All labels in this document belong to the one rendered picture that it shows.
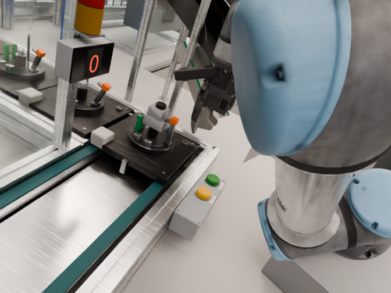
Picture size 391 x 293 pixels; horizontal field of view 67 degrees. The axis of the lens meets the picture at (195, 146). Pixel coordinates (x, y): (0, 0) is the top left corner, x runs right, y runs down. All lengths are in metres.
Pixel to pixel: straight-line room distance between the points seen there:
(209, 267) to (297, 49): 0.66
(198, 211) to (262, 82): 0.58
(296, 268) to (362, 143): 0.58
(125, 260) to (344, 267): 0.47
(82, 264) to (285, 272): 0.46
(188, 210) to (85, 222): 0.23
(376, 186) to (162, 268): 0.46
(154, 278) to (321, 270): 0.37
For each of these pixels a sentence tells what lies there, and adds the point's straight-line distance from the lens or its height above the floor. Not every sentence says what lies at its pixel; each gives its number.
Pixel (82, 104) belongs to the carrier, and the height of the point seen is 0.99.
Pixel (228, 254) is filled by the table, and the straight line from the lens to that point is 0.82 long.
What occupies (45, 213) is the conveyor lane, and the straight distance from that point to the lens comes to 0.71.
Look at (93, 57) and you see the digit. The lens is 0.66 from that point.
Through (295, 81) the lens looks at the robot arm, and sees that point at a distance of 0.17.
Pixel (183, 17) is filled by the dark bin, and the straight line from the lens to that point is 1.01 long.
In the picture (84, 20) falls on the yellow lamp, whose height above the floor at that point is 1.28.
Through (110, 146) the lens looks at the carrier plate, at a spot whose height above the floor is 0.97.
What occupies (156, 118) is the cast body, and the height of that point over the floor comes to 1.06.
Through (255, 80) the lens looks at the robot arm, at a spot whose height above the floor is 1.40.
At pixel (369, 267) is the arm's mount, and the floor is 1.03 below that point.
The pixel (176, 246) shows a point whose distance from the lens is 0.77.
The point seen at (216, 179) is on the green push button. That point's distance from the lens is 0.83.
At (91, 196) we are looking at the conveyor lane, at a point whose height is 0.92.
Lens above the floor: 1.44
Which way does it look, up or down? 31 degrees down
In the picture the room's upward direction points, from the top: 22 degrees clockwise
